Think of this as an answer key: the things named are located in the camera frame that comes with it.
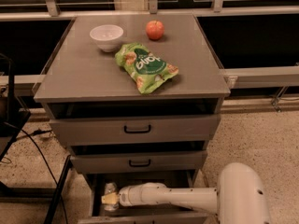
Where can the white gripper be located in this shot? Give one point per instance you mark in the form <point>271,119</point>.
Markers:
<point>128,195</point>

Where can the green snack bag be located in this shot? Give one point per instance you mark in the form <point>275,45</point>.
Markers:
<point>149,72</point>

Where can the silver 7up can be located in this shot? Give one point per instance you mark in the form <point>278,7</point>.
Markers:
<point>109,188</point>

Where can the black stand frame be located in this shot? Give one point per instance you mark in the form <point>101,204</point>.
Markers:
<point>9,120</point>

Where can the grey drawer cabinet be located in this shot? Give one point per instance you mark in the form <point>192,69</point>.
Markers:
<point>85,83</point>

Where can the grey top drawer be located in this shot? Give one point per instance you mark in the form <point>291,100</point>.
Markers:
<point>128,130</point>

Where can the grey bottom drawer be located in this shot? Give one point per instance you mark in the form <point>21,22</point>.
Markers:
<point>157,214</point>

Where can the metal window railing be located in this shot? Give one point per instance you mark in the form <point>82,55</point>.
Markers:
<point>276,20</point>

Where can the red apple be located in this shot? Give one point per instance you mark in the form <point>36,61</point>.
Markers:
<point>155,30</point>

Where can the grey drawer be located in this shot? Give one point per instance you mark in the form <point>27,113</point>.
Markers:
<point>139,162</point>
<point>128,130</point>
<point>157,214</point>

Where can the white ceramic bowl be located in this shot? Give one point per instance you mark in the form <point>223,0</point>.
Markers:
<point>107,37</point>

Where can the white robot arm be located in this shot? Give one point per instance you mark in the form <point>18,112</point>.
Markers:
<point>238,198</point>

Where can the grey middle drawer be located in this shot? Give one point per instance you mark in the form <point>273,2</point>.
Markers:
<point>139,162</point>

